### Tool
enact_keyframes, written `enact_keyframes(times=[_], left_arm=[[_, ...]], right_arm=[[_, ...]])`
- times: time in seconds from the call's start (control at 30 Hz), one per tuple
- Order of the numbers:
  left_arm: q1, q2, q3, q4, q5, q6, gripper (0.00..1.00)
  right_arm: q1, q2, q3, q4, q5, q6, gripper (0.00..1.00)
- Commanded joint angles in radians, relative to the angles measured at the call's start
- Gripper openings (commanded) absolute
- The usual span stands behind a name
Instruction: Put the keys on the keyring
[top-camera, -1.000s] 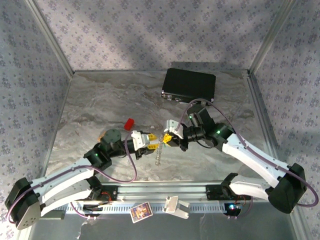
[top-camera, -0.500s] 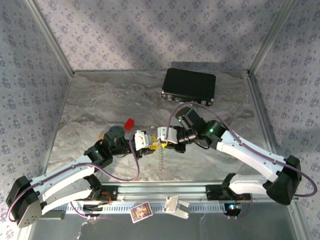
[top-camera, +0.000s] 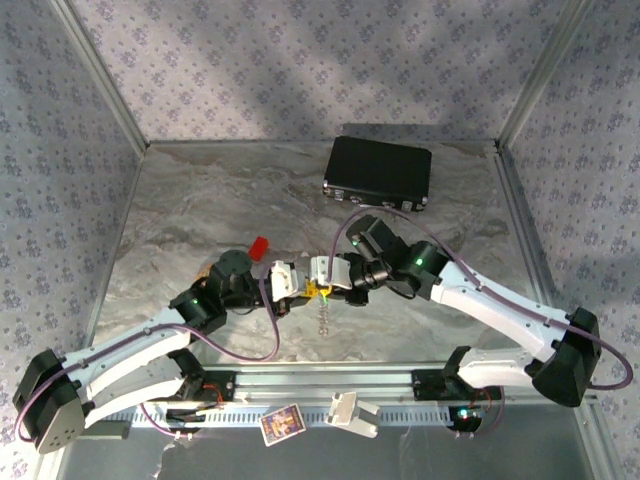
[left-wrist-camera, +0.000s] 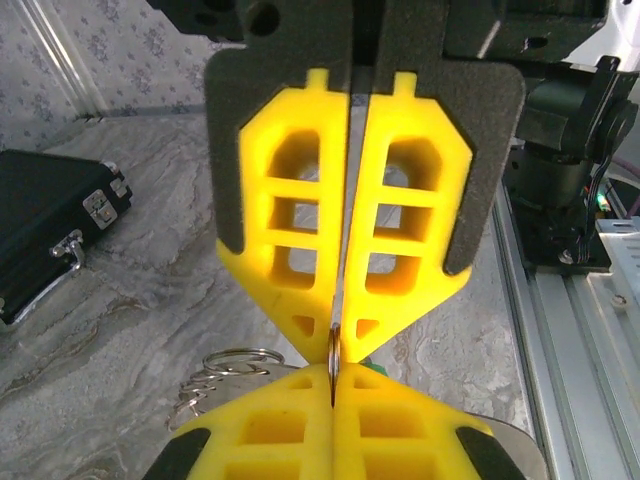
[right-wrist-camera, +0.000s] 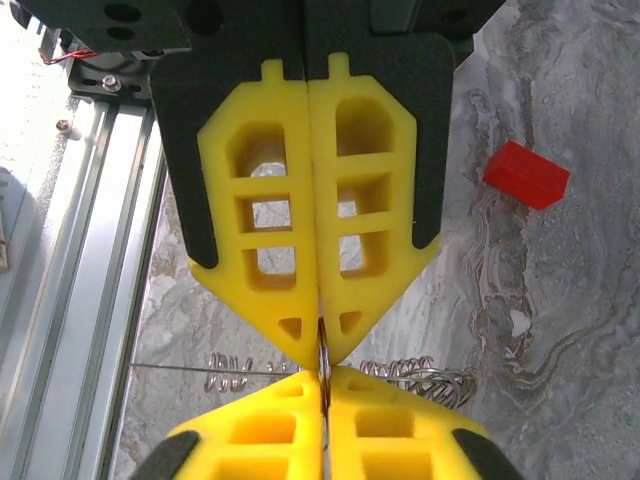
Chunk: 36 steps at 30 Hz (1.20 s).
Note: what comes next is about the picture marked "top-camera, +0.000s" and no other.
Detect black briefcase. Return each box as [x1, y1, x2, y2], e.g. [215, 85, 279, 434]
[322, 135, 433, 215]

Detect colourful playing card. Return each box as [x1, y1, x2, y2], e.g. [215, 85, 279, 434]
[259, 403, 306, 447]

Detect circuit board with LED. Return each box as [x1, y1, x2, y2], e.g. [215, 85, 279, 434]
[449, 405, 484, 431]

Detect dark grey bar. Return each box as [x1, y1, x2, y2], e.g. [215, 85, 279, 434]
[89, 421, 130, 441]

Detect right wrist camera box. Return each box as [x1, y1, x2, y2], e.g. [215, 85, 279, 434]
[309, 254, 355, 292]

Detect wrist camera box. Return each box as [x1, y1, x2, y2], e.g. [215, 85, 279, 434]
[269, 259, 305, 304]
[309, 254, 355, 292]

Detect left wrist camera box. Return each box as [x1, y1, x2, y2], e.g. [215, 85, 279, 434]
[269, 259, 305, 304]

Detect wide aluminium base rail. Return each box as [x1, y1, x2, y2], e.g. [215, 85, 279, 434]
[199, 362, 599, 409]

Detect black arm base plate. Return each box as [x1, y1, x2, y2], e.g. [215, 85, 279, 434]
[410, 368, 503, 401]
[164, 370, 236, 404]

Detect aluminium frame rail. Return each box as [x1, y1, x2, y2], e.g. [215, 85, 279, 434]
[147, 139, 501, 150]
[79, 142, 150, 351]
[492, 139, 591, 366]

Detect white plastic bracket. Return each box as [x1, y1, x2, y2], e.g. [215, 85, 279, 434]
[324, 392, 381, 440]

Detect slotted cable duct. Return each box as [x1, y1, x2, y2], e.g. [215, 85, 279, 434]
[114, 404, 484, 427]

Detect aluminium frame post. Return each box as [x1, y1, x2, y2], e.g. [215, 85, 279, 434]
[49, 0, 150, 150]
[497, 0, 599, 149]

